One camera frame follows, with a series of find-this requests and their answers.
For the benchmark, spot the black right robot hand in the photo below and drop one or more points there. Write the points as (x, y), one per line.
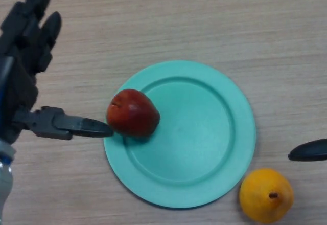
(309, 151)

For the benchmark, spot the red apple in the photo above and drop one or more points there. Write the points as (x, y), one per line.
(134, 113)

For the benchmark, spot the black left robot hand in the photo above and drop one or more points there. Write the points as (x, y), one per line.
(20, 56)

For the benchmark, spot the green round plate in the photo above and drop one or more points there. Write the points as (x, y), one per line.
(194, 143)

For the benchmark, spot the yellow pear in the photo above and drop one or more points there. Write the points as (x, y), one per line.
(263, 199)

